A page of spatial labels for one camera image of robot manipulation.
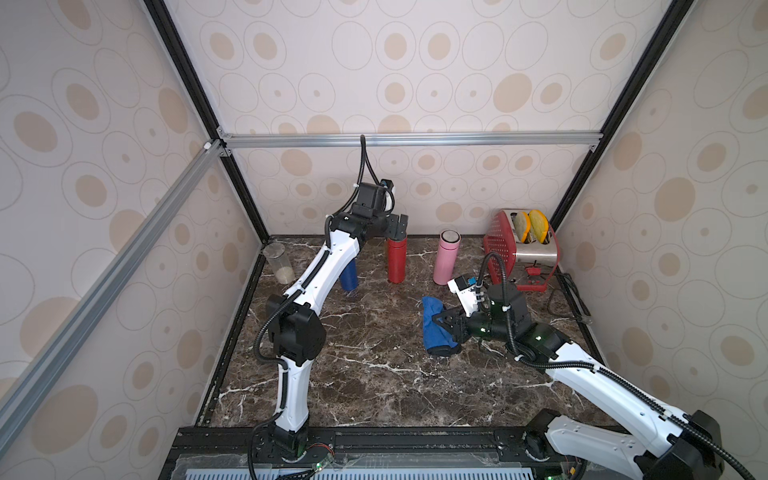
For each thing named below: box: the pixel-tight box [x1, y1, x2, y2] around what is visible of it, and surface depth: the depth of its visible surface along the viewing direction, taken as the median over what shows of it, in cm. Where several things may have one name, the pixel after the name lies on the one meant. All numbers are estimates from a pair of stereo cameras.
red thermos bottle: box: [387, 238, 407, 284], surface depth 102 cm
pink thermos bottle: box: [433, 229, 461, 286], surface depth 94 cm
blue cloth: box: [422, 296, 458, 351], surface depth 72 cm
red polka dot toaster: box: [484, 208, 559, 291], surface depth 98 cm
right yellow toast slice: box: [529, 209, 549, 245], surface depth 98 cm
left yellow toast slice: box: [513, 212, 531, 243], surface depth 99 cm
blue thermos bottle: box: [339, 262, 359, 291], surface depth 105 cm
